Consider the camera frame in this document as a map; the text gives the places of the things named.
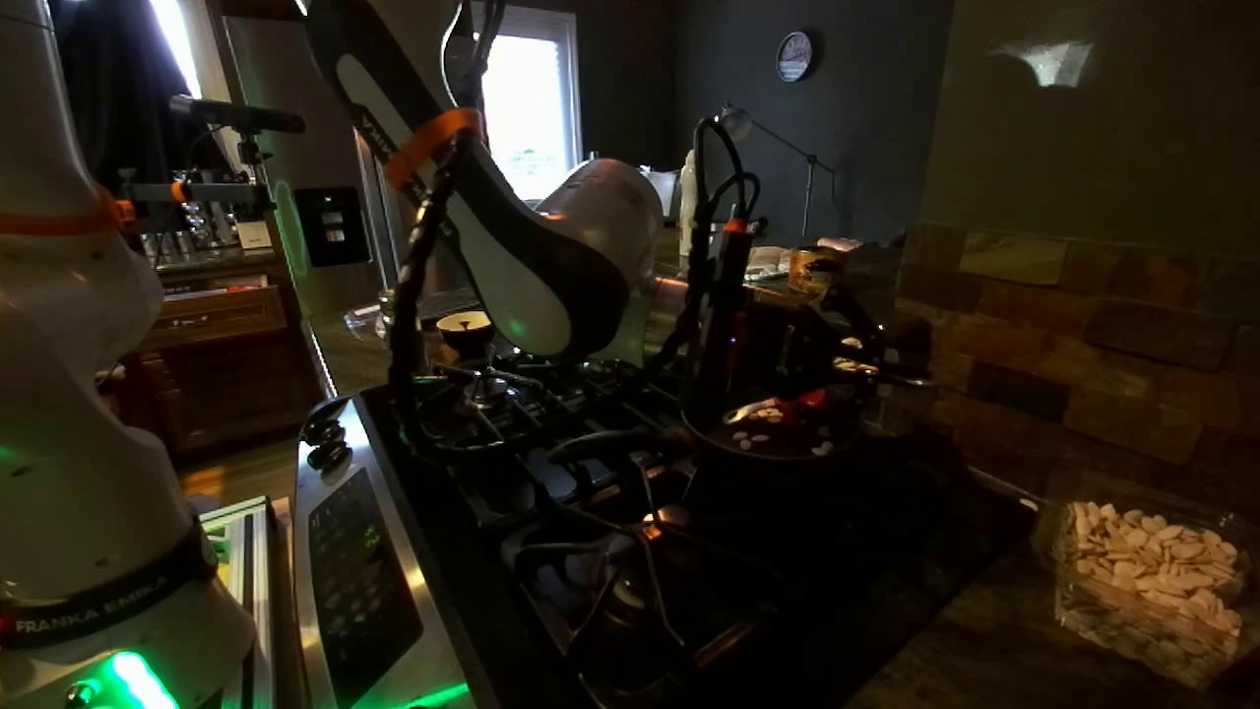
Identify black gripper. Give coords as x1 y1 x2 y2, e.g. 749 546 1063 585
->
714 253 937 402

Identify heap of white pieces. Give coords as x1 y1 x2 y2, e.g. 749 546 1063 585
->
724 394 841 461
1053 495 1249 690

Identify black frying pan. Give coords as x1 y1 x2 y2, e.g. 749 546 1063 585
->
676 377 873 474

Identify thin black desk lamp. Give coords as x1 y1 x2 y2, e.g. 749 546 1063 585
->
703 104 852 247

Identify white spray bottle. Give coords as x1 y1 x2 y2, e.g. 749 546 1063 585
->
675 146 701 227

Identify clear plastic container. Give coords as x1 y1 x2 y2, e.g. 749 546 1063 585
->
1033 487 1260 696

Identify black gas stove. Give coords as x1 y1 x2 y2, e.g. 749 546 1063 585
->
289 331 1043 709

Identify bright window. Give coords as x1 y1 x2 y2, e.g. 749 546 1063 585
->
475 4 591 210
144 0 207 104

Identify small white box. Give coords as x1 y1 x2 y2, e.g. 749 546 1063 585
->
230 214 279 257

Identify wooden cabinet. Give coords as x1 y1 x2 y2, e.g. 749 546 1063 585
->
98 253 325 461

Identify round wall clock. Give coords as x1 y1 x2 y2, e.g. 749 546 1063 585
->
772 29 818 88

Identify black wall panel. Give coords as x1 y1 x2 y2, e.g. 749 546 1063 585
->
293 186 369 272

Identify black camera on tripod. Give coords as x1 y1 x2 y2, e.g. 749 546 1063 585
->
165 89 311 181

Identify metal stand frame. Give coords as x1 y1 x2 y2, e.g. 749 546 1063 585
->
193 492 279 709

